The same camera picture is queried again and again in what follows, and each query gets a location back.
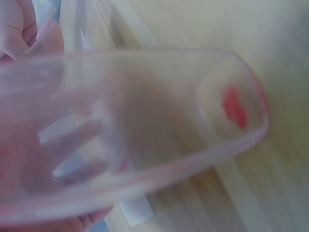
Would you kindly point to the clear plastic cup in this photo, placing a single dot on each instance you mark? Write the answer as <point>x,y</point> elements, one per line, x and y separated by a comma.
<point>157,101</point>

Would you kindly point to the person's left fingers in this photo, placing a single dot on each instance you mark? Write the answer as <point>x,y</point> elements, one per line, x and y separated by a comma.
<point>79,131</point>

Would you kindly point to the white paper piece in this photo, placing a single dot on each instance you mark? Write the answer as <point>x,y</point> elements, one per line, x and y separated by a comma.
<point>138,210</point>

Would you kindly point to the person's left thumb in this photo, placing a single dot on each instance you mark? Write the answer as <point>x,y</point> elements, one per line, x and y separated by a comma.
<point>49,38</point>

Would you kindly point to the person's left hand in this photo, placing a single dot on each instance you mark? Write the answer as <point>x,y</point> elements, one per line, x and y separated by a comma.
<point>17,154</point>

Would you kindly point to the red piece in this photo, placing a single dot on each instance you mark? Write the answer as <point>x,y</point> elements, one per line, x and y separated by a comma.
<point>234,107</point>

